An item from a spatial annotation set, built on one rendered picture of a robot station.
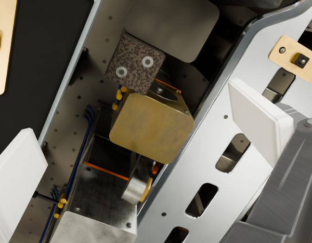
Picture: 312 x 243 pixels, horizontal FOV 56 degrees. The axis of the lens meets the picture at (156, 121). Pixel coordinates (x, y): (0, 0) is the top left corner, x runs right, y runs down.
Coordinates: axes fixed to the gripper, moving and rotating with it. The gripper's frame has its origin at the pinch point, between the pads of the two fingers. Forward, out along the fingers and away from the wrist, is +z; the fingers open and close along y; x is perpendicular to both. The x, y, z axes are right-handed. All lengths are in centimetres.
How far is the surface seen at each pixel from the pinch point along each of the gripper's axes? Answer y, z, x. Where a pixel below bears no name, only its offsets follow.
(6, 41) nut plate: -8.6, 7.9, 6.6
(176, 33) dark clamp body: 5.6, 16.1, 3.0
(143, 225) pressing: -5.7, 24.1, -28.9
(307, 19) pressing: 24.5, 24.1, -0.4
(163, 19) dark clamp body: 4.6, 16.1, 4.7
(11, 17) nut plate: -7.6, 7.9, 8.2
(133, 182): -3.4, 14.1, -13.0
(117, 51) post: -0.9, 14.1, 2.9
